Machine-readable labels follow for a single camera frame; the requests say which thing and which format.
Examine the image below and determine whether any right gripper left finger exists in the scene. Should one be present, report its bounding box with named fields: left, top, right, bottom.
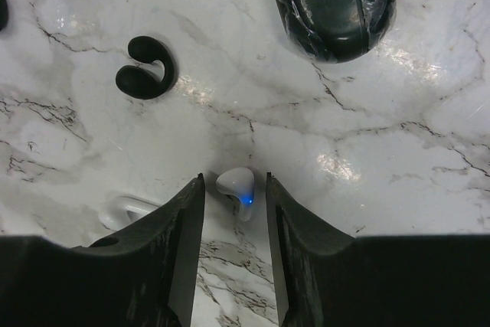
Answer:
left=1, top=175, right=205, bottom=326

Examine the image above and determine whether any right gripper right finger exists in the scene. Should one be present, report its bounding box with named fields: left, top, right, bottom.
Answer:
left=266, top=175, right=489, bottom=326

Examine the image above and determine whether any white earbud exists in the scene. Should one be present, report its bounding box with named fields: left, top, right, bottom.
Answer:
left=216, top=167, right=255, bottom=222
left=98, top=197, right=158, bottom=231

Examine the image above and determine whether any black earbud charging case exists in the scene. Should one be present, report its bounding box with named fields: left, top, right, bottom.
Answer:
left=276, top=0, right=396, bottom=64

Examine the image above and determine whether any black earbud right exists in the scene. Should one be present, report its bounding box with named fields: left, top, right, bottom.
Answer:
left=115, top=35, right=178, bottom=100

